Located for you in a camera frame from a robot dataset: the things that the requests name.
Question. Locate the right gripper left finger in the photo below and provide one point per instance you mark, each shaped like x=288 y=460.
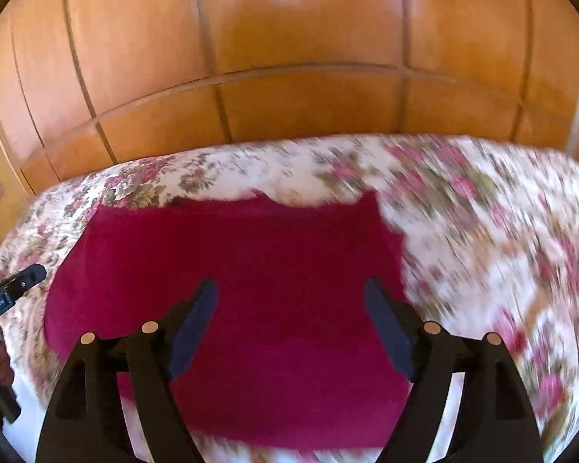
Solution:
x=157 y=358

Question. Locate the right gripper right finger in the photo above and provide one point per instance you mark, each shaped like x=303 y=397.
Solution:
x=424 y=352

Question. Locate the floral bedspread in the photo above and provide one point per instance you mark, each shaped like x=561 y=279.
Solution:
x=492 y=232

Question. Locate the wooden wardrobe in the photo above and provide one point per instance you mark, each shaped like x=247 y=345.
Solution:
x=85 y=84

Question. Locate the magenta red garment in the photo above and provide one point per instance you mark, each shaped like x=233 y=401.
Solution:
x=290 y=358

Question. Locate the person's left hand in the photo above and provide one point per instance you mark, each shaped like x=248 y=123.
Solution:
x=6 y=371

